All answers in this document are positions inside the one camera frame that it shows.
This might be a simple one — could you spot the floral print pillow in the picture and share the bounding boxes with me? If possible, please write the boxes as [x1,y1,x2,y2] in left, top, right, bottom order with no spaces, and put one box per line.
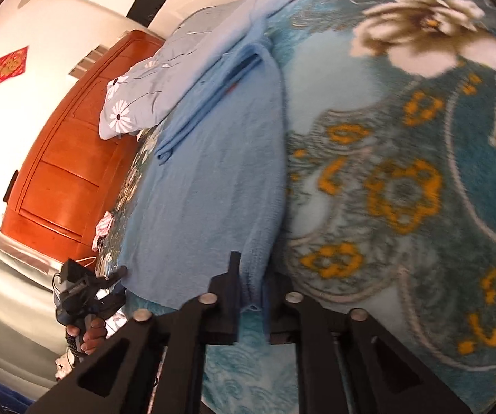
[98,9,231,141]

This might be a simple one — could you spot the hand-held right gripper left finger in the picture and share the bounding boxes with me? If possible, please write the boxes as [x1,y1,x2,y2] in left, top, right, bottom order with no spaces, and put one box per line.
[27,251,243,414]

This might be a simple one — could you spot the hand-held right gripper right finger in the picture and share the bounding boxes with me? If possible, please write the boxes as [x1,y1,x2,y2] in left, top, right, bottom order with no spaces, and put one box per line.
[263,273,475,414]

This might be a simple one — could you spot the pink and white cloth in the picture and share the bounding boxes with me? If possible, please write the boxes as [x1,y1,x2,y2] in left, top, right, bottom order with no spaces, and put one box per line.
[91,212,115,252]

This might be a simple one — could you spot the orange wooden door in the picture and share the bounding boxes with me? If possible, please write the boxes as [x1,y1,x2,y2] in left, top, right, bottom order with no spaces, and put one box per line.
[0,29,166,264]

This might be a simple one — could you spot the person's left hand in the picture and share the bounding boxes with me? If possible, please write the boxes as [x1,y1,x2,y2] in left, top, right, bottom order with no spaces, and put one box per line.
[66,317,110,354]

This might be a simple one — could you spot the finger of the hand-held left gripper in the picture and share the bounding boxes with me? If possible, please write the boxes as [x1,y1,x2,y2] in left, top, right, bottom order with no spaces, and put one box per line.
[97,295,127,319]
[94,266,128,290]

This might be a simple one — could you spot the red wall decoration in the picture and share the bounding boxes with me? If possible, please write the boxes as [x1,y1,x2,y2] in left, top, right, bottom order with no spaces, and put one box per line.
[0,46,29,86]

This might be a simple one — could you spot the light blue fleece garment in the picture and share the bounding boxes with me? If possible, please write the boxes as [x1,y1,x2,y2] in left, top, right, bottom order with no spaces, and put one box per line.
[117,32,289,313]

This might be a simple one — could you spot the teal floral blanket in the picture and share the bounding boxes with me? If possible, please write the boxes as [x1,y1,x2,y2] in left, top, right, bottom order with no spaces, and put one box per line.
[98,0,496,414]

